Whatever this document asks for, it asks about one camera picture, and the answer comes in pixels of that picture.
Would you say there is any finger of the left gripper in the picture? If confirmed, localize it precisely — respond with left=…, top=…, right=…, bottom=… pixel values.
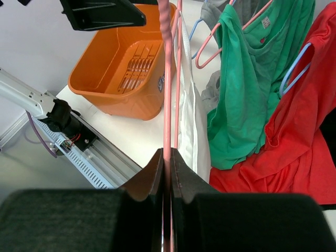
left=61, top=0, right=146, bottom=31

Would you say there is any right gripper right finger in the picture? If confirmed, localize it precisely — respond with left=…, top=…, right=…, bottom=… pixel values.
left=171, top=149, right=335, bottom=251

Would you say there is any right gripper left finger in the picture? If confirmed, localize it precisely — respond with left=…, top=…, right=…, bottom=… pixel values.
left=1, top=149, right=163, bottom=251

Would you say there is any white tank top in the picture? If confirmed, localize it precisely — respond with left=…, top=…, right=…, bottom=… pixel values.
left=171, top=13, right=211, bottom=194

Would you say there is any pink wire hanger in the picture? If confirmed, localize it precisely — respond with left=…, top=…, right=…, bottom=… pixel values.
left=158, top=1, right=182, bottom=251

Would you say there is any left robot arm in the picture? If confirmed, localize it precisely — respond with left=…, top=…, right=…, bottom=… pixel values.
left=1, top=1, right=157, bottom=137

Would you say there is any blue hanger under grey shirt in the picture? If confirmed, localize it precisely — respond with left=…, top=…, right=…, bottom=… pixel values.
left=188, top=0, right=211, bottom=60

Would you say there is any pink hanger under green shirt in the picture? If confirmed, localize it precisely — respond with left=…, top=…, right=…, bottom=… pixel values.
left=196, top=0, right=274, bottom=70

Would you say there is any blue hanger under red shirt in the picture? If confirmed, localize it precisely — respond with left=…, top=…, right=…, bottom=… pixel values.
left=279, top=42, right=313, bottom=97

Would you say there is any orange plastic basket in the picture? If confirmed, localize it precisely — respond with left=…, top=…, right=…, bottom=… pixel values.
left=68, top=4, right=165, bottom=121

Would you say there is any red shirt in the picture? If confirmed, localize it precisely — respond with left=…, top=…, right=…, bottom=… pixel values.
left=209, top=2, right=335, bottom=204

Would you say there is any black shirt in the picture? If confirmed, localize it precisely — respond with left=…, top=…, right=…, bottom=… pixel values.
left=319, top=104, right=336, bottom=211

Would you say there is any grey shirt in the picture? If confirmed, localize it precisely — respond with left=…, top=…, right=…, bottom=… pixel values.
left=201, top=0, right=253, bottom=111

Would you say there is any green shirt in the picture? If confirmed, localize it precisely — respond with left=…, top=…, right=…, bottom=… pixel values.
left=207, top=1, right=315, bottom=170

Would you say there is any aluminium front frame rail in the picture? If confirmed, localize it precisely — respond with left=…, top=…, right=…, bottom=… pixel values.
left=76, top=116, right=142, bottom=188

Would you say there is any white slotted cable duct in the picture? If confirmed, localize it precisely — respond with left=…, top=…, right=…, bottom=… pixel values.
left=33, top=117, right=117, bottom=189

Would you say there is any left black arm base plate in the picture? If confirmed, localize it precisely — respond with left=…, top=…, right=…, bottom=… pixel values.
left=60, top=114, right=98, bottom=153

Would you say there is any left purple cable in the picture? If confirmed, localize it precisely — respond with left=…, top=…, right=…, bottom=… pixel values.
left=25, top=110, right=58, bottom=159

